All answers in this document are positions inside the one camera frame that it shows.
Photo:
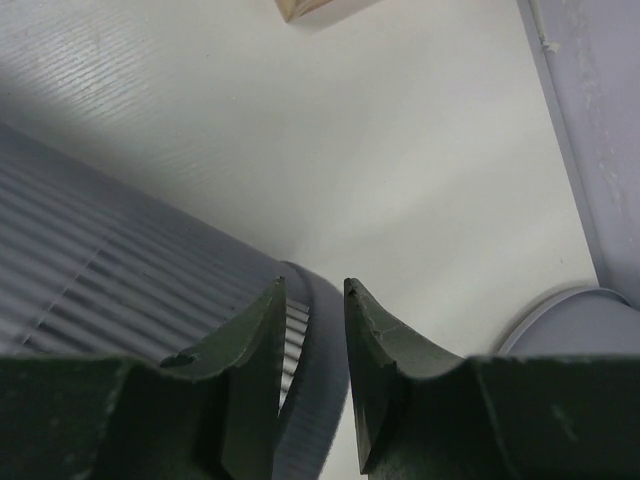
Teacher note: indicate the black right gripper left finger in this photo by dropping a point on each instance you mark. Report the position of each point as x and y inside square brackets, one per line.
[208, 412]

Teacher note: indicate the grey round plastic bin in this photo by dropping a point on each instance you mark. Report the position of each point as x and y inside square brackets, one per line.
[577, 321]

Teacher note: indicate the wooden frame tray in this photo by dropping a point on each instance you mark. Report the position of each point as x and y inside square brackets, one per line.
[313, 12]

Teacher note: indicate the grey slotted laundry basket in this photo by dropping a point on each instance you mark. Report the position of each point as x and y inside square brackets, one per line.
[90, 265]

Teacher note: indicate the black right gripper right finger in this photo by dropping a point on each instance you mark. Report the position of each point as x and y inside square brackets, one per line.
[422, 412]

